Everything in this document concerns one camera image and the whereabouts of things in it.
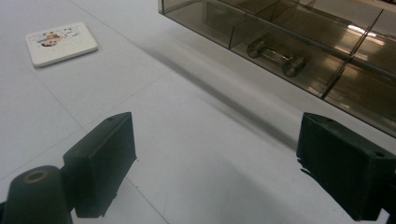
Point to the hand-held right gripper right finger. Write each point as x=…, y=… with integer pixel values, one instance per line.
x=345, y=168

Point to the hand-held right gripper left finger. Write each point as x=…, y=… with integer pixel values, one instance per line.
x=98, y=165

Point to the white printed coaster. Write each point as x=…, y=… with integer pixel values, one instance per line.
x=60, y=43

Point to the smoky transparent organizer box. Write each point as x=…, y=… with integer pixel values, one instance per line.
x=295, y=46

